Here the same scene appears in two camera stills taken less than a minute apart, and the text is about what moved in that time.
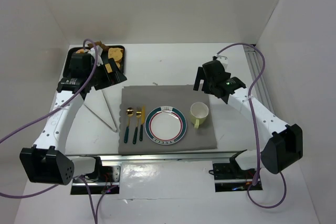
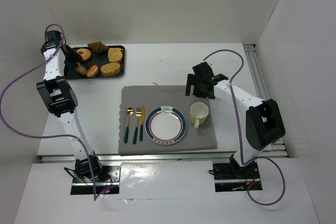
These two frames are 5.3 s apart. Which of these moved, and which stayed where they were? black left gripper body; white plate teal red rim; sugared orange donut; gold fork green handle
Moved: black left gripper body
Stayed: white plate teal red rim; sugared orange donut; gold fork green handle
